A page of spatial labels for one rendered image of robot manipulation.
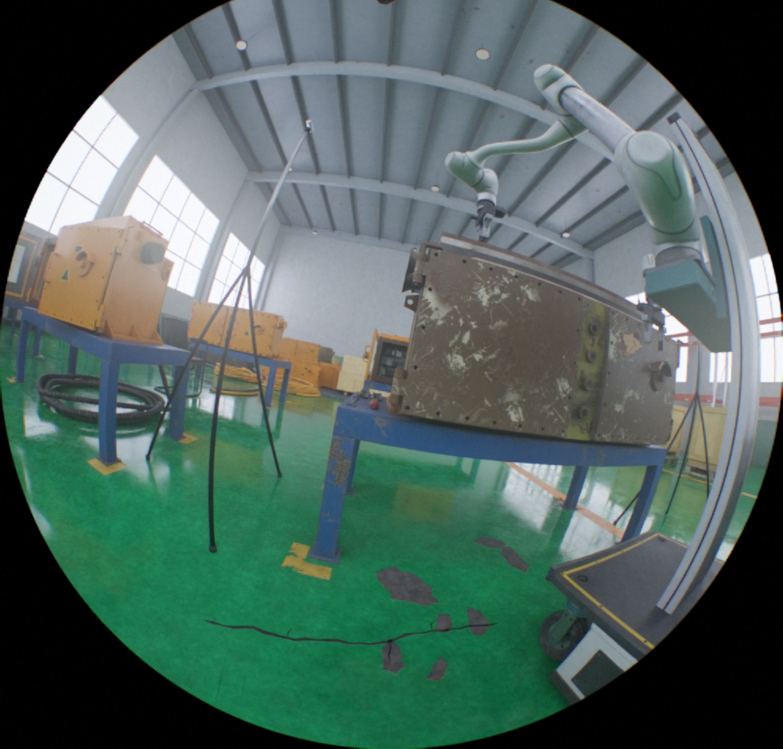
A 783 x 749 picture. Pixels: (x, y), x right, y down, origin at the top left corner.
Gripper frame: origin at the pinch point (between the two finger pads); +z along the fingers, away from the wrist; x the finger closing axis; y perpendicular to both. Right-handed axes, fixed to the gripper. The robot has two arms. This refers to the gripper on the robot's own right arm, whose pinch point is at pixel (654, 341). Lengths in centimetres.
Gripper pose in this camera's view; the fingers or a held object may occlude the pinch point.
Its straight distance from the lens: 127.8
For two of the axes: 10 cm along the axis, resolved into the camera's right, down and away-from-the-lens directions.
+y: 1.5, -0.3, -9.9
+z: -2.0, 9.8, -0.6
